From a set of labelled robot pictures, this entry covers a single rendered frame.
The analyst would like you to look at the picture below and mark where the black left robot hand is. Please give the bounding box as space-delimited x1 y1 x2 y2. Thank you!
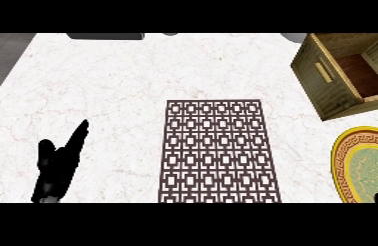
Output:
29 119 90 204

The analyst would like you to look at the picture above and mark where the brown patterned placemat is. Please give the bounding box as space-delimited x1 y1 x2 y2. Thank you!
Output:
156 99 283 204

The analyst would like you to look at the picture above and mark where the yellow ornate plate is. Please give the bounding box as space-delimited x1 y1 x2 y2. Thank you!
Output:
329 125 378 204

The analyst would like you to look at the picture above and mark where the olive wooden open box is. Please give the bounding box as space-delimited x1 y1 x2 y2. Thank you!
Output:
289 32 378 122

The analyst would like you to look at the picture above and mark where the dark grey flat appliance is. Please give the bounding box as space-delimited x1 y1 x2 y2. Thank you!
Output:
66 32 146 41

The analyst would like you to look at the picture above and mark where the pale grey round object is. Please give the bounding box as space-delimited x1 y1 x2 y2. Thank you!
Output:
280 32 310 44

